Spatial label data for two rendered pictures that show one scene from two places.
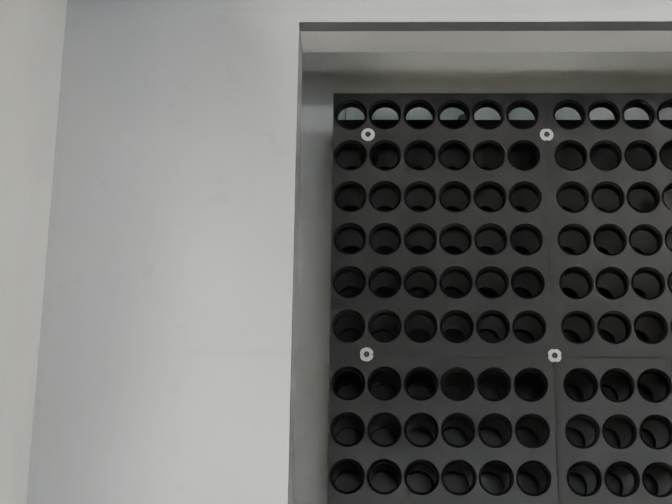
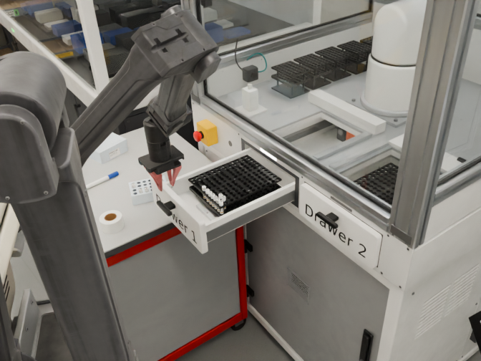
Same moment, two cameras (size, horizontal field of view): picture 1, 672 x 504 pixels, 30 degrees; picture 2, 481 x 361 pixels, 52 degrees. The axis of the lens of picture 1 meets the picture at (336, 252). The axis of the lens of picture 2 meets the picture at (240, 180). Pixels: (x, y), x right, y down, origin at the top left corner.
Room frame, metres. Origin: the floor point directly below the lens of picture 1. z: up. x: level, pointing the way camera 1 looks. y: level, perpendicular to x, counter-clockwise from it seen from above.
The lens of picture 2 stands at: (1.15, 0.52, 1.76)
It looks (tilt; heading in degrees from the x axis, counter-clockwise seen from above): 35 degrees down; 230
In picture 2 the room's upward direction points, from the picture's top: 3 degrees counter-clockwise
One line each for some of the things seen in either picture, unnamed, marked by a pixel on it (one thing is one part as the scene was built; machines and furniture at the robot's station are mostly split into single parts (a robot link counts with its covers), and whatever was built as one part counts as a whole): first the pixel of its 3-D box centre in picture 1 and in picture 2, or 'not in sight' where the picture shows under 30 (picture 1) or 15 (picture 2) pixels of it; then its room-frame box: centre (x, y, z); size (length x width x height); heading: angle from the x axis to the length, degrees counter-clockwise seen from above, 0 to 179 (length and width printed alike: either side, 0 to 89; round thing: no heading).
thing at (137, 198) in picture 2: not in sight; (149, 190); (0.51, -0.72, 0.78); 0.12 x 0.08 x 0.04; 155
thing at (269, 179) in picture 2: not in sight; (235, 187); (0.37, -0.43, 0.87); 0.22 x 0.18 x 0.06; 173
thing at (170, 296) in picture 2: not in sight; (145, 255); (0.50, -0.86, 0.38); 0.62 x 0.58 x 0.76; 83
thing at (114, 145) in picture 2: not in sight; (107, 147); (0.47, -1.06, 0.79); 0.13 x 0.09 x 0.05; 7
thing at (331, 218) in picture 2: not in sight; (330, 218); (0.32, -0.11, 0.91); 0.07 x 0.04 x 0.01; 83
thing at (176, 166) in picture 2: not in sight; (164, 172); (0.60, -0.43, 1.04); 0.07 x 0.07 x 0.09; 83
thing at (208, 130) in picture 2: not in sight; (206, 132); (0.23, -0.75, 0.88); 0.07 x 0.05 x 0.07; 83
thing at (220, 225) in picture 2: not in sight; (237, 188); (0.36, -0.43, 0.86); 0.40 x 0.26 x 0.06; 173
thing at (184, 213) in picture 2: not in sight; (177, 211); (0.57, -0.46, 0.87); 0.29 x 0.02 x 0.11; 83
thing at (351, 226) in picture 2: not in sight; (336, 223); (0.29, -0.10, 0.87); 0.29 x 0.02 x 0.11; 83
